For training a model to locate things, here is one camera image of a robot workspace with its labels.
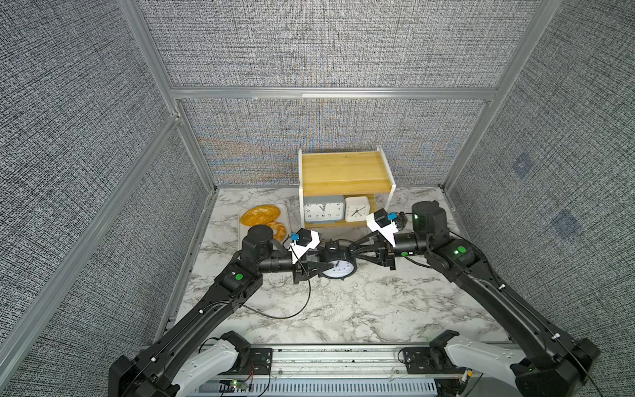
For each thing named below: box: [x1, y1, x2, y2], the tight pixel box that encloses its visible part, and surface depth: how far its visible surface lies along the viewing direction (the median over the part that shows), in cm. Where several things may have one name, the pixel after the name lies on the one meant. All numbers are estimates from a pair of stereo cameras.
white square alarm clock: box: [344, 196, 371, 223], surface depth 85 cm
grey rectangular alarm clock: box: [303, 195, 345, 225], surface depth 85 cm
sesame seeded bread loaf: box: [240, 205, 282, 227], surface depth 105 cm
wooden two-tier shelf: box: [298, 146, 397, 230], surface depth 82 cm
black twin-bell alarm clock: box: [318, 239, 358, 281], surface depth 64 cm
